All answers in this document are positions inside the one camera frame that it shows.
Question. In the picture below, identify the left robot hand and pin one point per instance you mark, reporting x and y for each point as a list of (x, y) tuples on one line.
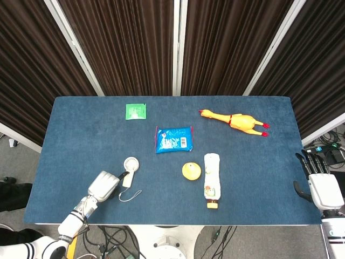
[(105, 185)]

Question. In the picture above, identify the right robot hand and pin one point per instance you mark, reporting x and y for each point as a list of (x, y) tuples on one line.
[(322, 189)]

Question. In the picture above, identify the white handheld fan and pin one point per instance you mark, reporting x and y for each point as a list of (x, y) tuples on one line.
[(130, 172)]

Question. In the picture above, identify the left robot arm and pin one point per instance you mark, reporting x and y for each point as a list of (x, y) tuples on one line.
[(67, 226)]

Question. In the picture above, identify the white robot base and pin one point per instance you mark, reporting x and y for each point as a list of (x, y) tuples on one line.
[(168, 242)]

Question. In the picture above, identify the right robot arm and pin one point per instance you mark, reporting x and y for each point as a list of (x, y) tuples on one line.
[(334, 234)]

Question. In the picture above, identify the black power adapter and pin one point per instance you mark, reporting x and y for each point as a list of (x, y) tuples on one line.
[(337, 156)]

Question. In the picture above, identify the yellow floor tape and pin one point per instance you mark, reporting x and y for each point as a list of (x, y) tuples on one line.
[(72, 248)]

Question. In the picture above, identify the green sachet packet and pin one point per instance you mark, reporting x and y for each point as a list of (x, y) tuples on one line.
[(136, 111)]

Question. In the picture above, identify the blue snack bag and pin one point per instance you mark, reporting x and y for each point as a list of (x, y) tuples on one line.
[(173, 140)]

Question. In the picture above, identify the blue felt table mat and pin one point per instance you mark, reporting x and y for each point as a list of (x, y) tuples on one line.
[(172, 135)]

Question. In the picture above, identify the yellow cone-shaped toy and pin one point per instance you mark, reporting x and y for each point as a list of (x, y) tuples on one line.
[(190, 171)]

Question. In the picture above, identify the yellow rubber chicken toy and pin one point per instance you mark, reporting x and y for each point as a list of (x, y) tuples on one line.
[(240, 122)]

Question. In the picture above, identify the white squeeze bottle yellow cap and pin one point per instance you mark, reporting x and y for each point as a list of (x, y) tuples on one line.
[(212, 180)]

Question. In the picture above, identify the brown pleated curtain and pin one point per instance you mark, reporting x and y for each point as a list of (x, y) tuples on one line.
[(121, 46)]

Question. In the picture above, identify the white partition frame post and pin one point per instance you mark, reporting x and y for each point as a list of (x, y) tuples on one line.
[(178, 47)]

